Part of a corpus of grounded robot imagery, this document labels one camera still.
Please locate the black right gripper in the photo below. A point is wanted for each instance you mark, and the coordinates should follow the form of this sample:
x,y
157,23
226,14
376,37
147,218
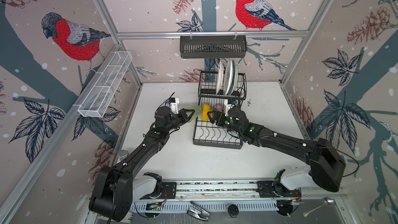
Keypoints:
x,y
218,114

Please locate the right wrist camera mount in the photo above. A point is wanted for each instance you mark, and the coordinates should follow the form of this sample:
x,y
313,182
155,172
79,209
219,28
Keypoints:
x,y
228,104

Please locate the cream white plate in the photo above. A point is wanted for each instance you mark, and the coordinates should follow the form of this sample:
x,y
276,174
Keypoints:
x,y
220,78

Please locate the white wire mesh shelf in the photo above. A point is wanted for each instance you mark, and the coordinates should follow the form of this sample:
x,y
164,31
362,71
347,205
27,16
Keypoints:
x,y
101,94

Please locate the white plate blue rim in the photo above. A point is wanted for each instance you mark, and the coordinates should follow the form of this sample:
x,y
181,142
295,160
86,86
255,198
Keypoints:
x,y
229,77

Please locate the black hanging wall basket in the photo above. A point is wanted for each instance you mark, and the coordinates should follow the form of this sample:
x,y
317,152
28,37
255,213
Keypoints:
x,y
212,47

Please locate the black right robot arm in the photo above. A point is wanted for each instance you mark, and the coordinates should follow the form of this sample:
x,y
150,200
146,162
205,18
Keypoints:
x,y
326,165

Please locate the black round knob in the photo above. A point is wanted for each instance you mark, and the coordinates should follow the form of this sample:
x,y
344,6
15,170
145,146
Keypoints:
x,y
233,211

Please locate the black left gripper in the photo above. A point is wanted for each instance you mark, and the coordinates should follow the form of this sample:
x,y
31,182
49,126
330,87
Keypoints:
x,y
183,116

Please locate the green glass tumbler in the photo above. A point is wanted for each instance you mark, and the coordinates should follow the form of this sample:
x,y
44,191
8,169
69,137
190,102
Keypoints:
x,y
194,112

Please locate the red patterned bowl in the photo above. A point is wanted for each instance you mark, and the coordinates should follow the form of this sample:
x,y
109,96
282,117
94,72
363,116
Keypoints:
x,y
219,108

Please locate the yellow bowl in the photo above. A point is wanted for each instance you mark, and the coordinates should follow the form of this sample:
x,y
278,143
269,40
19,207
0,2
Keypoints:
x,y
206,108

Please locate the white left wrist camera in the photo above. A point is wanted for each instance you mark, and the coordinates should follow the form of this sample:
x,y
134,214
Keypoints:
x,y
173,104

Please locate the metal spoon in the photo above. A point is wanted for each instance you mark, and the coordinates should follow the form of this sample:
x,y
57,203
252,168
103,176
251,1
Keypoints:
x,y
327,202

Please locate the pale green plate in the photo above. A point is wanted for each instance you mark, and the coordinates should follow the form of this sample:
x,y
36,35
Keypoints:
x,y
235,77

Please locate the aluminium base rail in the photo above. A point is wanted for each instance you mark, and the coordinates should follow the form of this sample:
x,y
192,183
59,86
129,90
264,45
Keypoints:
x,y
217,195

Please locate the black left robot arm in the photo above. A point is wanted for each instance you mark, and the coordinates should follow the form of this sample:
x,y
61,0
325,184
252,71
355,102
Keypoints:
x,y
113,194

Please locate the black two-tier dish rack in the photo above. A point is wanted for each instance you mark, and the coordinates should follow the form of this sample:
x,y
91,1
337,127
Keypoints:
x,y
210,127

